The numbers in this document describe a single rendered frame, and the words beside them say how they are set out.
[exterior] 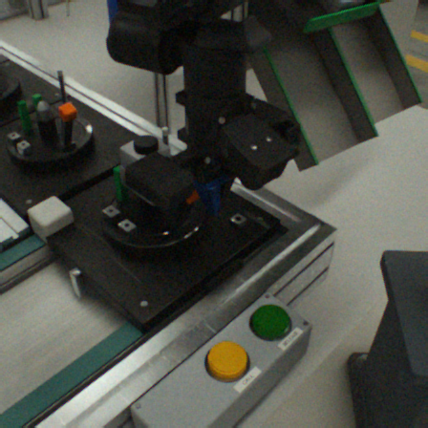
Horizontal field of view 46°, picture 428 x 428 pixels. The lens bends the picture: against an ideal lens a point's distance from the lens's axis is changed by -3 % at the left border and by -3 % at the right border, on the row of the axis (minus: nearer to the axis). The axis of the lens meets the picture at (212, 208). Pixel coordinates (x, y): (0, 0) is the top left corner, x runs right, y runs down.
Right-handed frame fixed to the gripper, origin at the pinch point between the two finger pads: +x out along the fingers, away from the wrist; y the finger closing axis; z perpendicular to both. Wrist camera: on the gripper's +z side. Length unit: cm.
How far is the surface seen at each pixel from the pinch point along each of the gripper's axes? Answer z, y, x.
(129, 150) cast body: -12.3, -1.8, 0.1
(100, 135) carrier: -33.5, 7.4, 11.6
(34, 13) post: -119, 41, 20
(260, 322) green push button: 9.8, -2.8, 11.5
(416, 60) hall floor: -96, 292, 108
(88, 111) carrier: -41.7, 10.5, 11.6
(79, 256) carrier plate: -12.7, -10.9, 11.7
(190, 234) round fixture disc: -4.4, 0.3, 9.8
